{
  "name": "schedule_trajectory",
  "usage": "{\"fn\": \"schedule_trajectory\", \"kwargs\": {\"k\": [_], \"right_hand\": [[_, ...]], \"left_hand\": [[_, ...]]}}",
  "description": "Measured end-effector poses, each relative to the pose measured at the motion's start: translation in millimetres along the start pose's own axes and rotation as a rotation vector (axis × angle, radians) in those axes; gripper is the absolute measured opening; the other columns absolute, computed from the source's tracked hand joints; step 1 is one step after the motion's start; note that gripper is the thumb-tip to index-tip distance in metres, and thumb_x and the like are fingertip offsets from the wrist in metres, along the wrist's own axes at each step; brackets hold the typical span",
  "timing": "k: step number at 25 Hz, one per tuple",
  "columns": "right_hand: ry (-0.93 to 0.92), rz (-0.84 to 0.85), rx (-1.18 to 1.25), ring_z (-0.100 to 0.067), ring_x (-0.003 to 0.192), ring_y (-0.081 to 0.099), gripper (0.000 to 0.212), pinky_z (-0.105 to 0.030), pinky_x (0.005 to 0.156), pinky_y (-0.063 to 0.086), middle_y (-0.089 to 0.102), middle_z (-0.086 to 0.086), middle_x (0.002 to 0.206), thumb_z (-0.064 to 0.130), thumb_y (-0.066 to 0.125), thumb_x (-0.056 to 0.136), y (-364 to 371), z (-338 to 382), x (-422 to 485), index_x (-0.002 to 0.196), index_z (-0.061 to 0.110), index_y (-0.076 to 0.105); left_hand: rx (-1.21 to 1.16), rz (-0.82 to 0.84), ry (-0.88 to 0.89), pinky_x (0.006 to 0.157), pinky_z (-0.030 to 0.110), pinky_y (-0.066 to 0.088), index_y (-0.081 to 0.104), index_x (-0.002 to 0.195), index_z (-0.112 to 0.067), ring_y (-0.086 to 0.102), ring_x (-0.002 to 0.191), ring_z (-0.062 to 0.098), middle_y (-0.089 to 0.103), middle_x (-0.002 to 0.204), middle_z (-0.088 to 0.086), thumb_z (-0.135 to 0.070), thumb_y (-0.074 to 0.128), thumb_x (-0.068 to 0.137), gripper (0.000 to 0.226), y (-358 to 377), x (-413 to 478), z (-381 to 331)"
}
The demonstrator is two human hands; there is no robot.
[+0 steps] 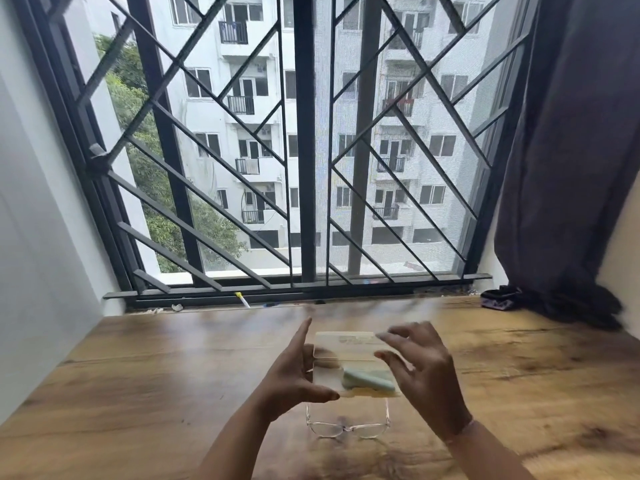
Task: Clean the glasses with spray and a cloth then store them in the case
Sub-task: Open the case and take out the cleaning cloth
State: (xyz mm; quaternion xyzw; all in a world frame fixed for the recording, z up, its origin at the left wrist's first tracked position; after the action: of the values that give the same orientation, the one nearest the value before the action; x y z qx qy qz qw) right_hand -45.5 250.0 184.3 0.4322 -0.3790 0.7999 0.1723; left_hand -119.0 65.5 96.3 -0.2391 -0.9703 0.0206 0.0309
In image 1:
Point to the person's right hand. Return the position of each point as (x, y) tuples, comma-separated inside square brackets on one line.
[(432, 384)]

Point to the person's left hand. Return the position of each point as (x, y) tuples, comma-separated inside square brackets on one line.
[(287, 377)]

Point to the translucent yellowish glasses case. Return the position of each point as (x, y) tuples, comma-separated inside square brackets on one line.
[(350, 362)]

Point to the light green cleaning cloth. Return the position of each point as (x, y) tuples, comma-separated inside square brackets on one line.
[(367, 379)]

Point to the clear-framed eyeglasses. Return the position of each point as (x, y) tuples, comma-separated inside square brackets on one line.
[(347, 428)]

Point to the person's right forearm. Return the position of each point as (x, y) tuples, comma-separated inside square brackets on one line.
[(487, 454)]

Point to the dark crumpled cloth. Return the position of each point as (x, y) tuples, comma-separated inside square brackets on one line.
[(500, 298)]

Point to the pink wrist thread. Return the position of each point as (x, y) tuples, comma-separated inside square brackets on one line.
[(460, 432)]

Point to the white stick yellow tip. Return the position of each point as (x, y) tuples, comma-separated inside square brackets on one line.
[(242, 299)]

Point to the black metal window grille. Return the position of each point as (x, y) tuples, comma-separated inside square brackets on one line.
[(117, 294)]

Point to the dark curtain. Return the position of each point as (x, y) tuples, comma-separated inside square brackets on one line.
[(565, 169)]

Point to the white apartment building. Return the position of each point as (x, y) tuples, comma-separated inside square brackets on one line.
[(240, 119)]

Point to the green tree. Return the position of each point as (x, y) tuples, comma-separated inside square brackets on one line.
[(135, 159)]

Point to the black window frame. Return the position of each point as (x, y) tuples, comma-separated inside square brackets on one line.
[(305, 144)]

